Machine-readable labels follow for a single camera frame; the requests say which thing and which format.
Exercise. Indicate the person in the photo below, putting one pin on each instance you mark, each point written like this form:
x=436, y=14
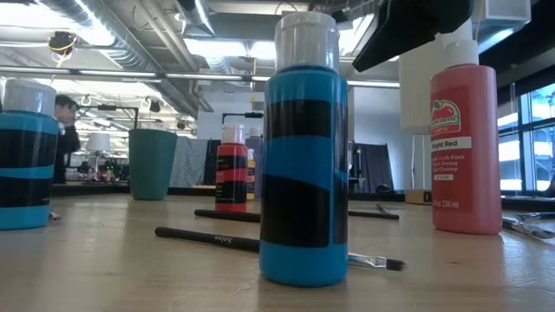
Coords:
x=67, y=143

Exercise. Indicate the small white shade lamp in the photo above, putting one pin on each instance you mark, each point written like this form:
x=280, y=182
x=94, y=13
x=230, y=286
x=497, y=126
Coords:
x=98, y=142

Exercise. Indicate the small orange yellow paint bottle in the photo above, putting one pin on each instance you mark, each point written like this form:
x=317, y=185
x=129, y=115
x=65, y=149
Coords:
x=251, y=173

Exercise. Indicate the silver ventilation duct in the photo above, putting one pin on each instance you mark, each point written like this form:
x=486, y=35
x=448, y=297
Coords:
x=108, y=47

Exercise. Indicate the teal green plastic cup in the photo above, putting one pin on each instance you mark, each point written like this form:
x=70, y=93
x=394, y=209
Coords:
x=152, y=164

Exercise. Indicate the dark grey fabric panel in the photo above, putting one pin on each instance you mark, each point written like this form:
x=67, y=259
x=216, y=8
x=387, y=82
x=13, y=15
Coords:
x=377, y=167

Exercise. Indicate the light grey fabric panel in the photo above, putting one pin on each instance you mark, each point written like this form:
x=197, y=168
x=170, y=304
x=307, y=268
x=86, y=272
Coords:
x=188, y=162

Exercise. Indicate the white shade wooden base lamp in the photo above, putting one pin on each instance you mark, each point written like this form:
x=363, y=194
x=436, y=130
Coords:
x=416, y=95

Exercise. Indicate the black background rig frame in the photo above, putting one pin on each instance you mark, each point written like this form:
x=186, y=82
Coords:
x=106, y=107

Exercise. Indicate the large purple paint bottle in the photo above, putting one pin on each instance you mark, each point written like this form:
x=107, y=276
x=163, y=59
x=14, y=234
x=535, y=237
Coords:
x=258, y=147

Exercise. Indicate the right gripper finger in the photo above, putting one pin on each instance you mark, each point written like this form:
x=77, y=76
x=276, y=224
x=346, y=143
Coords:
x=403, y=30

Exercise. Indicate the pink bottle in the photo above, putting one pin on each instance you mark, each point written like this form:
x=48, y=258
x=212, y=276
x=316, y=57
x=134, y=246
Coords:
x=466, y=173

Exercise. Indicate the small blue paint bottle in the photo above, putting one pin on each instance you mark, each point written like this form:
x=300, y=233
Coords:
x=303, y=164
x=26, y=173

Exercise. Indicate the small red paint bottle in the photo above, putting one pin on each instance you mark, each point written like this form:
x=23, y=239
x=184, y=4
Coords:
x=231, y=173

